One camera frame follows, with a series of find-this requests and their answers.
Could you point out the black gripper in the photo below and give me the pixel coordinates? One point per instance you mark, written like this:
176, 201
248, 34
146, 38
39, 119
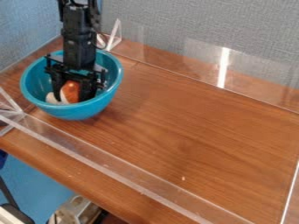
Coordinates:
77, 65

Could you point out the toy mushroom brown cap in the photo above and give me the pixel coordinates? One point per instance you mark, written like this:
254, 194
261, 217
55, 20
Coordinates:
70, 94

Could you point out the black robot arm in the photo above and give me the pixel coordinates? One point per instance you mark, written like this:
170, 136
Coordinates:
81, 18

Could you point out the blue bowl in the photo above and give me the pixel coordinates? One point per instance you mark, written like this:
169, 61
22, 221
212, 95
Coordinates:
35, 85

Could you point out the clear acrylic front barrier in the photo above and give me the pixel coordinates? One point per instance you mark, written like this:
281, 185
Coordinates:
165, 192

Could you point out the clear acrylic barrier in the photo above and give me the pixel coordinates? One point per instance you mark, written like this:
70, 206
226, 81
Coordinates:
266, 80
165, 192

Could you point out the black chair part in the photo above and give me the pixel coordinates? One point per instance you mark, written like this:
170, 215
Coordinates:
11, 213

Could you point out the clear acrylic back barrier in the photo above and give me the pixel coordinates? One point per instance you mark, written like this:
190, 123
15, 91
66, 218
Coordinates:
266, 80

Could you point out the clear acrylic corner bracket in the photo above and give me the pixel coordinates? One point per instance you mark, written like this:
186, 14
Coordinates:
109, 41

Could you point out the clear acrylic left bracket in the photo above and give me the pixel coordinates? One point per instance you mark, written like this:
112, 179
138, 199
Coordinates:
11, 113

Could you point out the grey metal bracket below table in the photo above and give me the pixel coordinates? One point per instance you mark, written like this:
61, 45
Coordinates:
77, 211

